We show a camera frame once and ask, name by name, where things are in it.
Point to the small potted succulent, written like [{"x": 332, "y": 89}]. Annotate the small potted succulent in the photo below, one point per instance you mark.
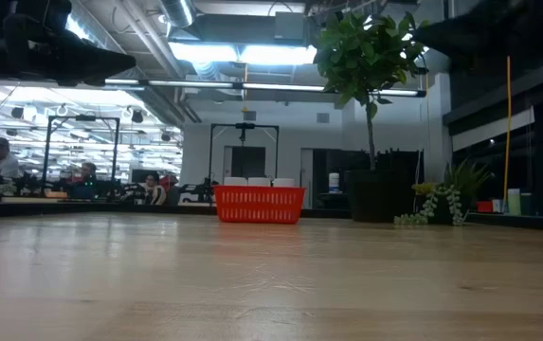
[{"x": 465, "y": 180}]

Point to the silver ventilation duct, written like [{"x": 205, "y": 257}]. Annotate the silver ventilation duct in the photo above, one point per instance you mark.
[{"x": 176, "y": 12}]

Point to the long tube light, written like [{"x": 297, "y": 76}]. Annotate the long tube light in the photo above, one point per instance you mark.
[{"x": 195, "y": 84}]

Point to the red plastic basket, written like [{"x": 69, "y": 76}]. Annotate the red plastic basket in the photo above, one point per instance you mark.
[{"x": 259, "y": 206}]

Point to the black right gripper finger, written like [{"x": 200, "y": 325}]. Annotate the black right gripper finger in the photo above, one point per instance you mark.
[{"x": 465, "y": 33}]

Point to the large green potted plant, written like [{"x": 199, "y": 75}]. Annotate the large green potted plant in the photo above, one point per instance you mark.
[{"x": 375, "y": 196}]

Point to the red box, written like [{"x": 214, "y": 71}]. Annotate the red box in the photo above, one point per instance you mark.
[{"x": 484, "y": 206}]

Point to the ceiling light panel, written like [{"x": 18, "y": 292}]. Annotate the ceiling light panel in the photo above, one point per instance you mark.
[{"x": 252, "y": 54}]

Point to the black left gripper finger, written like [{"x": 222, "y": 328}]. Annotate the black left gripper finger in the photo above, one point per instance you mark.
[
  {"x": 100, "y": 61},
  {"x": 86, "y": 81}
]

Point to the white canister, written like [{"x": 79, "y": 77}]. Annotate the white canister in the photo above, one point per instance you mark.
[{"x": 333, "y": 182}]

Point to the green container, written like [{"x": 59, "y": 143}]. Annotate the green container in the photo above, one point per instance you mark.
[{"x": 514, "y": 201}]

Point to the black gantry frame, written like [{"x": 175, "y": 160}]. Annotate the black gantry frame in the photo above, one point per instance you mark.
[
  {"x": 244, "y": 126},
  {"x": 81, "y": 118}
]

